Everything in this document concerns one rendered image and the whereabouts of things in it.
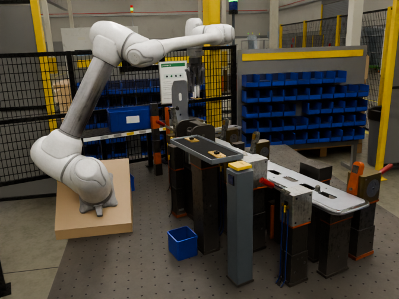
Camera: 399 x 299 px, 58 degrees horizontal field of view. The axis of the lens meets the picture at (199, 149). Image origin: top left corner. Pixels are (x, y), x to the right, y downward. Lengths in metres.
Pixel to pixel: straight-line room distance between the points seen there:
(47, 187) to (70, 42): 5.03
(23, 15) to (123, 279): 2.74
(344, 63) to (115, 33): 3.24
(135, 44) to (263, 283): 1.10
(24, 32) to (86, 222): 2.27
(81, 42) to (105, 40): 6.75
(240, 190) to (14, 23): 2.90
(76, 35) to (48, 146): 6.80
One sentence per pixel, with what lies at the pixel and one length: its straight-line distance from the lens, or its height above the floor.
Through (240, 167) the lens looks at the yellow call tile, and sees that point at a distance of 1.23.
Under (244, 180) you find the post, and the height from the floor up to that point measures 1.11.
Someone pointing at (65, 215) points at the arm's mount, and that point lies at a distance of 1.86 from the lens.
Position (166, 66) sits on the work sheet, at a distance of 2.70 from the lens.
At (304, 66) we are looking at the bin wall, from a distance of 4.28.
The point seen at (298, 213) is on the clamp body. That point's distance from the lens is 1.31.
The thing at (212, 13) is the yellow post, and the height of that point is 1.79.
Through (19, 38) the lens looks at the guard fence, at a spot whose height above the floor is 1.66.
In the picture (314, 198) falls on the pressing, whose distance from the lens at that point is 1.42.
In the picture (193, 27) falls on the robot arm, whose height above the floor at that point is 1.65.
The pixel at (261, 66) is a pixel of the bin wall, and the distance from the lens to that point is 4.09.
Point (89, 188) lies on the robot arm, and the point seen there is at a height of 0.98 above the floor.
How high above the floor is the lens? 1.56
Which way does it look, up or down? 16 degrees down
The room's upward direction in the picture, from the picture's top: 2 degrees counter-clockwise
